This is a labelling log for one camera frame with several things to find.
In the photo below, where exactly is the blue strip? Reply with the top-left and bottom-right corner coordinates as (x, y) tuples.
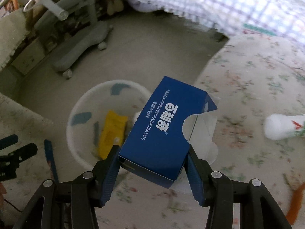
(43, 139), (59, 184)

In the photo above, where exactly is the grey swivel chair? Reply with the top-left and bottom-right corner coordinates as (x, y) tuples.
(22, 0), (113, 79)

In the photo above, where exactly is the beige desk cabinet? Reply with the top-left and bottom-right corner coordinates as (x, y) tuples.
(11, 38), (46, 75)

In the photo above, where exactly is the yellow plastic bag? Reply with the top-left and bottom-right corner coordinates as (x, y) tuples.
(98, 110), (129, 160)

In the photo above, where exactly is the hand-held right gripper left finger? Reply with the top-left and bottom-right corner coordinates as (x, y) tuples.
(14, 145), (121, 229)

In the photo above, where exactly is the dark blue cardboard box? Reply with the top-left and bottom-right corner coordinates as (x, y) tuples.
(118, 76), (220, 189)

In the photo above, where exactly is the orange strip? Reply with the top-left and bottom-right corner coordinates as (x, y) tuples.
(285, 188), (305, 227)

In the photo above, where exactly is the translucent white patterned bin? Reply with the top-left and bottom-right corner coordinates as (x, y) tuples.
(66, 79), (155, 170)

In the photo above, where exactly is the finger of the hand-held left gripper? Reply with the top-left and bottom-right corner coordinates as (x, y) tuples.
(5, 143), (38, 166)
(0, 134), (19, 149)

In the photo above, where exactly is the white bottle red green label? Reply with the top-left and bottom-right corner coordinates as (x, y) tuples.
(264, 113), (305, 141)

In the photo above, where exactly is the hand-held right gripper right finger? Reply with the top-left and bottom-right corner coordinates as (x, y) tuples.
(185, 145), (293, 229)

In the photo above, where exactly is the cream fringed cloth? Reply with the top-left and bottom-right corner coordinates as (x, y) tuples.
(0, 10), (26, 69)

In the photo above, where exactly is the purple plaid quilt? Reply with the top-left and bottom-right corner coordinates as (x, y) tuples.
(119, 0), (305, 46)

